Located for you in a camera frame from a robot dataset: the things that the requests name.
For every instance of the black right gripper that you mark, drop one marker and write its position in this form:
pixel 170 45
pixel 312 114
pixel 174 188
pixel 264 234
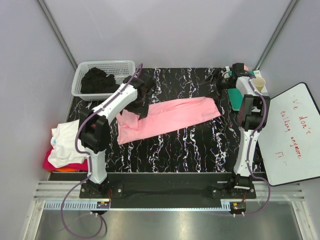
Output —
pixel 212 76

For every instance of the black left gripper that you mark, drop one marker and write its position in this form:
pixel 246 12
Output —
pixel 141 111

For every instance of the pink t shirt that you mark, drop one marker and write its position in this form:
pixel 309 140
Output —
pixel 165 117

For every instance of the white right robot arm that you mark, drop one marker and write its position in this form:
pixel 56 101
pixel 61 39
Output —
pixel 251 119

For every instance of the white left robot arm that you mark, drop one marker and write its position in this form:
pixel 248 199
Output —
pixel 93 136

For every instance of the white plastic basket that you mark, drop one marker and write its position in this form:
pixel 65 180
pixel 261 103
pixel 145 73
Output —
pixel 119 68

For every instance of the green cutting mat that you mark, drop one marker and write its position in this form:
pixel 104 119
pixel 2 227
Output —
pixel 235 97

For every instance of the yellow mug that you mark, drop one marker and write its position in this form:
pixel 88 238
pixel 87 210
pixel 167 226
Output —
pixel 259 83

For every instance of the black t shirt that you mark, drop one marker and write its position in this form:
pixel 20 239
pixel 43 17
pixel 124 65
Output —
pixel 97 81

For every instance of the white folded t shirt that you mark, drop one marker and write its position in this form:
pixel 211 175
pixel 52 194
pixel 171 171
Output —
pixel 63 143

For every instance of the white whiteboard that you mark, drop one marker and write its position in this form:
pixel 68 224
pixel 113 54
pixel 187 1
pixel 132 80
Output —
pixel 290 141

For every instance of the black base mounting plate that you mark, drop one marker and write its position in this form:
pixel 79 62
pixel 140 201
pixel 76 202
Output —
pixel 215 185

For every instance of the orange folded t shirt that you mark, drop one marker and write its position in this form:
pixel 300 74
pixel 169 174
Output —
pixel 64 170

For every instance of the white slotted cable duct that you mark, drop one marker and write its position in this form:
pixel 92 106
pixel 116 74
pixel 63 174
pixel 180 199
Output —
pixel 94 205

